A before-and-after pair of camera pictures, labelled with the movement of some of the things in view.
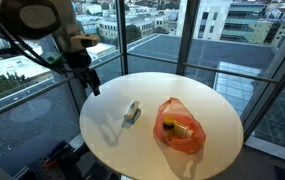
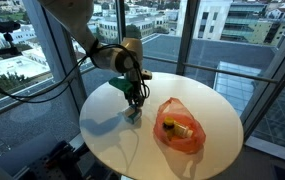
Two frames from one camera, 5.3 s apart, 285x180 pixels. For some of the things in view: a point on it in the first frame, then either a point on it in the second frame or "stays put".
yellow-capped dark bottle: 169,127 stays put
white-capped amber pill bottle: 181,130 stays put
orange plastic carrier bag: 173,108 stays put
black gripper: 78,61 to 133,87
